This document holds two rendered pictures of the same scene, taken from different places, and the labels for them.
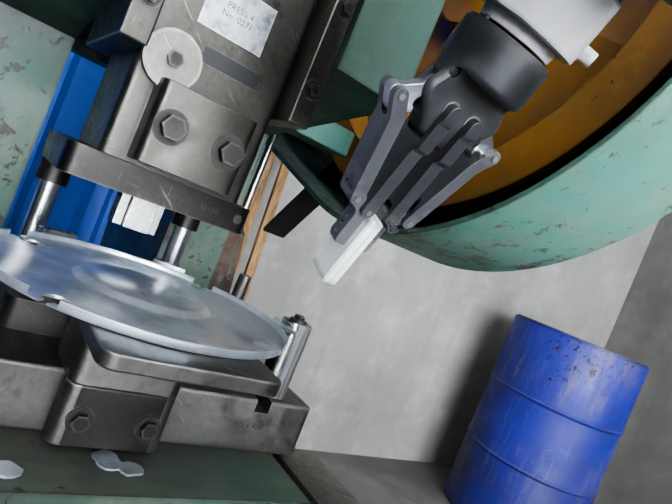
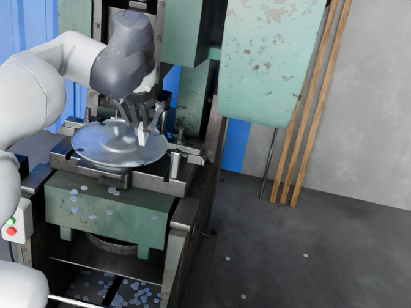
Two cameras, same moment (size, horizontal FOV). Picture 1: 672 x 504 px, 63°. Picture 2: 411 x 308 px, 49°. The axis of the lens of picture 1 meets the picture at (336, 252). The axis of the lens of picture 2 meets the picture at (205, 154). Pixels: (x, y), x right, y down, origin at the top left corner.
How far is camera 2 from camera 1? 1.04 m
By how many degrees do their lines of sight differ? 48
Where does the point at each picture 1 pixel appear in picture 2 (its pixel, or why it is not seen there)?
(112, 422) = (112, 179)
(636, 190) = (259, 106)
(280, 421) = (175, 186)
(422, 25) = (192, 33)
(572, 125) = not seen: hidden behind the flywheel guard
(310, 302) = (389, 107)
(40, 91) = not seen: hidden behind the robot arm
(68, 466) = (100, 189)
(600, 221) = (264, 116)
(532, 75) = (134, 96)
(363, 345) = not seen: outside the picture
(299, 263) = (375, 80)
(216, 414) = (150, 180)
